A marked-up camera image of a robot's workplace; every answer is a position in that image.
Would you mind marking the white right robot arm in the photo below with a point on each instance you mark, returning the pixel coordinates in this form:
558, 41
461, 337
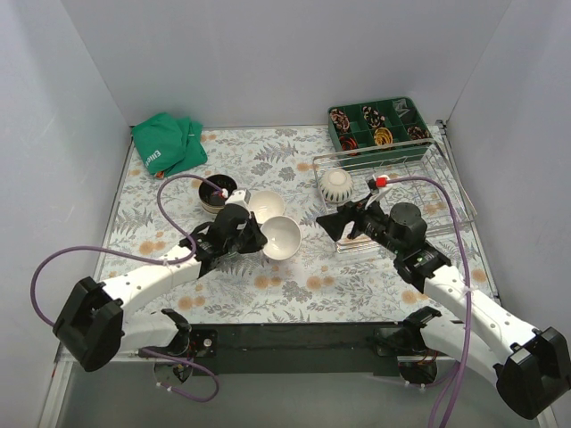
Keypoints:
529, 367

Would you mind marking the dark patterned scrunchie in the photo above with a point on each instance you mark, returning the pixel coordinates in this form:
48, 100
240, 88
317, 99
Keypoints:
418, 133

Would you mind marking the metal wire dish rack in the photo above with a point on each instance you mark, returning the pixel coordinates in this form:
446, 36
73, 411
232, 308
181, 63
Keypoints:
427, 158

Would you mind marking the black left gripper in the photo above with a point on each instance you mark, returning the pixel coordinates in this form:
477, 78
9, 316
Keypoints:
249, 234

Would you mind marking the green compartment organizer tray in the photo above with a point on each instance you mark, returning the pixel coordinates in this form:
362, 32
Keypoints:
379, 129

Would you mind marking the grey white gradient bowl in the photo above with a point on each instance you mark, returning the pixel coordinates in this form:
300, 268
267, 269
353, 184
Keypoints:
266, 205

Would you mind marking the orange bowl black inside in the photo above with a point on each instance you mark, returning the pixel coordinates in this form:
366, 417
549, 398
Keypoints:
284, 238

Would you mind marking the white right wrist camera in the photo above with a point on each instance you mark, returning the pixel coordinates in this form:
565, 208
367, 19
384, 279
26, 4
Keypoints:
379, 187

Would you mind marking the pink black scrunchie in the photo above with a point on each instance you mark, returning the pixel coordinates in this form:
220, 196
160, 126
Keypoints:
340, 120

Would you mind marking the black glossy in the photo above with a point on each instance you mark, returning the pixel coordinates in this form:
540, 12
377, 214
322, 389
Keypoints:
219, 181

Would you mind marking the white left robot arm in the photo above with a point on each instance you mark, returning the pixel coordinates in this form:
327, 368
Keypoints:
98, 320

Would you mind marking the beige floral bowl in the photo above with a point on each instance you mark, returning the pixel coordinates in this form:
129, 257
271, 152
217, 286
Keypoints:
209, 207

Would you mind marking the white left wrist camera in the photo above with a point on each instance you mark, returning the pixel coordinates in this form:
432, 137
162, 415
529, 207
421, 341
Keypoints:
239, 197

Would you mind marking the floral patterned table mat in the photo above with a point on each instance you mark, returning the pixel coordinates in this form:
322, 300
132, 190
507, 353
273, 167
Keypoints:
318, 284

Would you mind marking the black white scrunchie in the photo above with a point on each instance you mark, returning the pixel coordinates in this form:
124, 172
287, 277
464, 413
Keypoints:
373, 117

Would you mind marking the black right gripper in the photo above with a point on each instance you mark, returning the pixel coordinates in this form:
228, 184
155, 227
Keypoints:
352, 221

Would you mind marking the green folded cloth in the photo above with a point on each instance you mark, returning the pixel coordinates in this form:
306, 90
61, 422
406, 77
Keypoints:
168, 146

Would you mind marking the white bowl blue leaf pattern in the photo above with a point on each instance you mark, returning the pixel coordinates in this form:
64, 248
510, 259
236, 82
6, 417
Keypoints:
336, 185

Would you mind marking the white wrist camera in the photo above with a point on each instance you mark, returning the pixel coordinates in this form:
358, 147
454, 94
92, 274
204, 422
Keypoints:
379, 187
239, 197

